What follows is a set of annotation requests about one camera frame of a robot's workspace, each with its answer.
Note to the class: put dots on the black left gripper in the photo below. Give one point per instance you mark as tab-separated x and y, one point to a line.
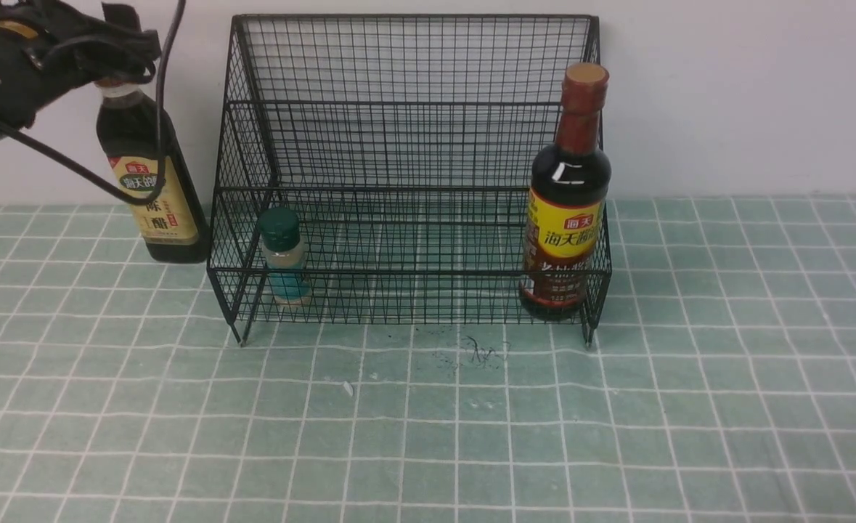
76	49

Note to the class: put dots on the small green-capped seasoning bottle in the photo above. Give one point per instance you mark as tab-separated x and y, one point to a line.
285	252

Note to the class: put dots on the dark soy sauce bottle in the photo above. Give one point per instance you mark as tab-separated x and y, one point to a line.
569	183

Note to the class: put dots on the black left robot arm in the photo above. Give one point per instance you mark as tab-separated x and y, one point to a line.
18	105

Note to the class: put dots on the green checkered tablecloth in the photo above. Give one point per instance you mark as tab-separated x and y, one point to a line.
721	386

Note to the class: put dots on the black wire mesh shelf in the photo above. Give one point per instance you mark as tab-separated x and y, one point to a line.
404	143

